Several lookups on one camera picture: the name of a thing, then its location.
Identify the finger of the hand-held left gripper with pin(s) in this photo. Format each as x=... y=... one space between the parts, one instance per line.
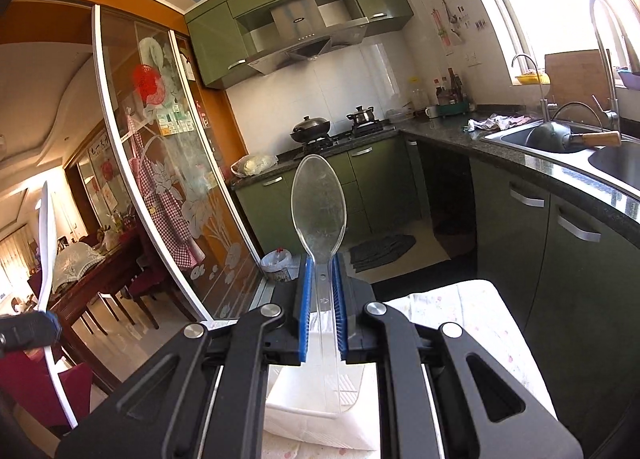
x=27 y=331

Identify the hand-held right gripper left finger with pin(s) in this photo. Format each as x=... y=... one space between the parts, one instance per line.
x=305 y=299

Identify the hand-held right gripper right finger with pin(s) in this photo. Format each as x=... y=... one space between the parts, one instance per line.
x=340 y=299

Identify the white utensil tray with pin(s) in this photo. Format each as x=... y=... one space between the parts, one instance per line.
x=300 y=391

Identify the clear plastic spoon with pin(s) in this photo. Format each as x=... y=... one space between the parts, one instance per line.
x=320 y=204

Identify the small trash bin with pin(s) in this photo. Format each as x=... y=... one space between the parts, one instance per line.
x=277 y=266

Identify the red upholstered chair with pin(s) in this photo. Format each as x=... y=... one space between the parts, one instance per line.
x=30 y=384

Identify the grey floor mat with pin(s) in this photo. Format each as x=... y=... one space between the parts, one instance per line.
x=382 y=251

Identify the dark wooden dining table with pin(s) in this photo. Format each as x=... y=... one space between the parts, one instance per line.
x=95 y=284

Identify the white lace cloth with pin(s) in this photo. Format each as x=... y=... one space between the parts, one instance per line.
x=77 y=264

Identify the floral white cloth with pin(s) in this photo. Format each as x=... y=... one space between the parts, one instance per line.
x=475 y=319

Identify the clear plastic bag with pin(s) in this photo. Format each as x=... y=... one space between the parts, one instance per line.
x=255 y=165

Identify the red checked apron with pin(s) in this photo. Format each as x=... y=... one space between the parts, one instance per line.
x=165 y=219

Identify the black gas stove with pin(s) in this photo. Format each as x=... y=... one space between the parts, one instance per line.
x=370 y=131

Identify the black wok with lid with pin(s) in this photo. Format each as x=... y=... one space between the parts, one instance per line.
x=310 y=128

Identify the etched glass sliding door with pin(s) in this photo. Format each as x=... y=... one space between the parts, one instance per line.
x=170 y=179

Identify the steel pot with lid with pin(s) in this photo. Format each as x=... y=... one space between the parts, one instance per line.
x=362 y=116

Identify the clear food container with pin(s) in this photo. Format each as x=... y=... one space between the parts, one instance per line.
x=400 y=115

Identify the white mug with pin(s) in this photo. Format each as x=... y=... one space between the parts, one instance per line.
x=432 y=112

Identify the clear plastic jar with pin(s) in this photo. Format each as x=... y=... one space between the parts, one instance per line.
x=419 y=96

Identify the green tray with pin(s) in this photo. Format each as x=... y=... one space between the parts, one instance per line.
x=455 y=110

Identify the green lower cabinets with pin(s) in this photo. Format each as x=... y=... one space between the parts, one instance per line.
x=565 y=289

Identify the green cabinets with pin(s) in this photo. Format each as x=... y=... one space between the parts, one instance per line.
x=565 y=289
x=215 y=44

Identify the crumpled rags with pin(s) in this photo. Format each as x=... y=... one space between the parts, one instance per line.
x=495 y=123

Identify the group of condiment bottles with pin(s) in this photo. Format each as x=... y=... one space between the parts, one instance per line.
x=452 y=89

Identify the steel double sink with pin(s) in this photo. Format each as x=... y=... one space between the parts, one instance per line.
x=515 y=136

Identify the steel range hood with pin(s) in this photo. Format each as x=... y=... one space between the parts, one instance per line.
x=300 y=34

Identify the green upper cabinets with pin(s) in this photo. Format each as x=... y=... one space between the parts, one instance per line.
x=215 y=44

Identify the small steel faucet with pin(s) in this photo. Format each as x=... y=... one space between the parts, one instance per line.
x=544 y=99

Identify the yellow bowl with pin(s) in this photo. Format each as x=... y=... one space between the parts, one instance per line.
x=532 y=79

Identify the wooden cutting board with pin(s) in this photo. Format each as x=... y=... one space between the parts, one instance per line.
x=575 y=74

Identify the tall steel faucet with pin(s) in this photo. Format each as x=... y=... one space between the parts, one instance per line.
x=611 y=89

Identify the white wall socket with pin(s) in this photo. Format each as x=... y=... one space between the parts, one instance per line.
x=473 y=59

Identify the wall poster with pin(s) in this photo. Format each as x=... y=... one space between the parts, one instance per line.
x=447 y=24

